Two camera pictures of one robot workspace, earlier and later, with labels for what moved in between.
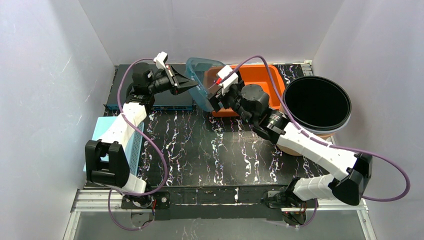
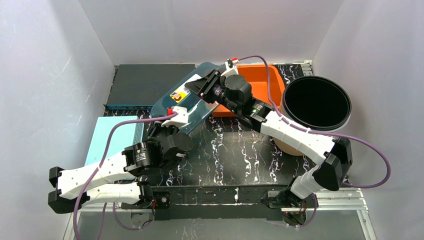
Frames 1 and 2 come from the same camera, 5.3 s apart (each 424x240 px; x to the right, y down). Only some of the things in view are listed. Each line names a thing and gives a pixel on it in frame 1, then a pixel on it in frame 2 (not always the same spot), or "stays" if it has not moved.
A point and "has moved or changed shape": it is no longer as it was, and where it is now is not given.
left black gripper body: x=171 y=79 → x=158 y=131
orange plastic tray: x=250 y=75 stays
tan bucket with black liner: x=318 y=105 stays
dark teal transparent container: x=204 y=72 has moved or changed shape
